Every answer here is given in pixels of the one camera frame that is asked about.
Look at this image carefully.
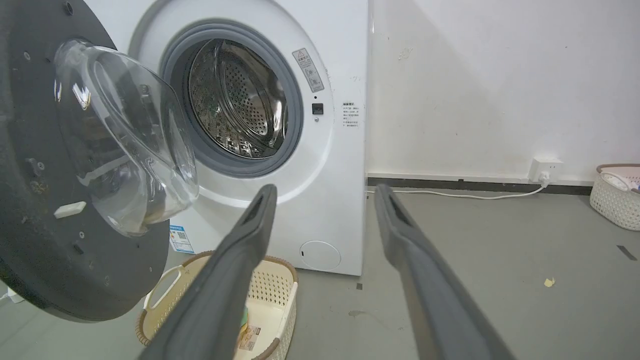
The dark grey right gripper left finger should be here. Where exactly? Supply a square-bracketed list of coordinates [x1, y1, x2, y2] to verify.
[138, 184, 278, 360]

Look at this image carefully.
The blue energy label sticker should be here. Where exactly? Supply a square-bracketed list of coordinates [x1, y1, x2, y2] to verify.
[169, 224, 196, 255]

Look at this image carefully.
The white power cable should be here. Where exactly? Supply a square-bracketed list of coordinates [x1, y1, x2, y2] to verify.
[366, 171, 551, 201]

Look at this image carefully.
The round black washing machine door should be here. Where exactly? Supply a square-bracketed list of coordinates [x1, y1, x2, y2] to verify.
[0, 0, 201, 322]

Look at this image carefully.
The white laundry basket brown rim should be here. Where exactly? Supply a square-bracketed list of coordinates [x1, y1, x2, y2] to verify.
[589, 163, 640, 232]

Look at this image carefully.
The white wall power socket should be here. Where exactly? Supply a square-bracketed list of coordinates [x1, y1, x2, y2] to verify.
[528, 157, 564, 184]

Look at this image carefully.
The cream laundry basket brown rim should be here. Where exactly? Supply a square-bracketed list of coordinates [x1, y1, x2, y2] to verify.
[135, 250, 299, 360]

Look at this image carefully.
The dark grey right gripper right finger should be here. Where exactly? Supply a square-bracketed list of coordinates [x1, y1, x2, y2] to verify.
[374, 183, 516, 360]

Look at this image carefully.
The white front-load washing machine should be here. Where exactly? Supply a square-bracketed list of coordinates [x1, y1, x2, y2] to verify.
[85, 0, 371, 277]

